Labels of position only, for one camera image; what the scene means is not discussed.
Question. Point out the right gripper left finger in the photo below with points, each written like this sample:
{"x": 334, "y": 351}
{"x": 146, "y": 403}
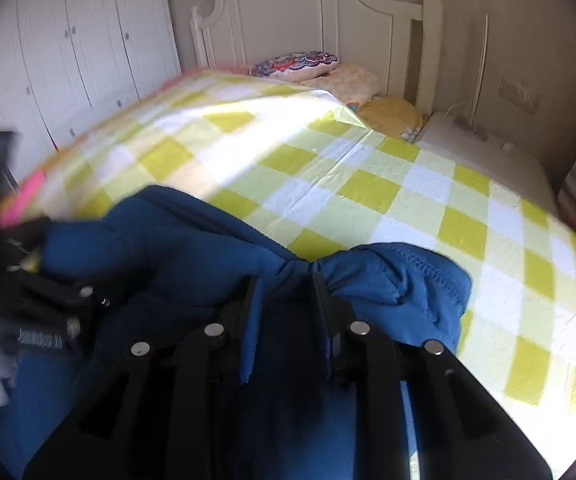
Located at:
{"x": 176, "y": 412}

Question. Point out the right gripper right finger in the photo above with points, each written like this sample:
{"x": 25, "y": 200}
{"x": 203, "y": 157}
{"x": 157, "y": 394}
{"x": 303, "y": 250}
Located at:
{"x": 418, "y": 398}

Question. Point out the blue quilted down jacket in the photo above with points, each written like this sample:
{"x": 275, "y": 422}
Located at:
{"x": 166, "y": 261}

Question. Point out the white wardrobe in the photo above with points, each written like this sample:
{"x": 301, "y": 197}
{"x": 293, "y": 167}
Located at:
{"x": 66, "y": 65}

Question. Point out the yellow checked bed sheet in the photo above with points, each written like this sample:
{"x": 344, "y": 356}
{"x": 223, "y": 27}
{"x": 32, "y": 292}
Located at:
{"x": 306, "y": 171}

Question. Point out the white bedside table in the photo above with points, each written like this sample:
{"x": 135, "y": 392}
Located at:
{"x": 495, "y": 158}

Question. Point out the yellow pillow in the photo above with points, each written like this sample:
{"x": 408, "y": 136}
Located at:
{"x": 393, "y": 117}

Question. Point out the colourful patterned pillow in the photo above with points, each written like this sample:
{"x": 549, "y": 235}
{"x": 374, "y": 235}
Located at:
{"x": 296, "y": 67}

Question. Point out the white wooden headboard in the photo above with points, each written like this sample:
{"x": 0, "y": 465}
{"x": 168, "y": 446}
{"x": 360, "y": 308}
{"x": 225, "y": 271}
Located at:
{"x": 398, "y": 41}

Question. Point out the wall socket plate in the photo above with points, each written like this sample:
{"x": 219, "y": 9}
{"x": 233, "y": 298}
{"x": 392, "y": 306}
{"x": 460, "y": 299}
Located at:
{"x": 519, "y": 96}

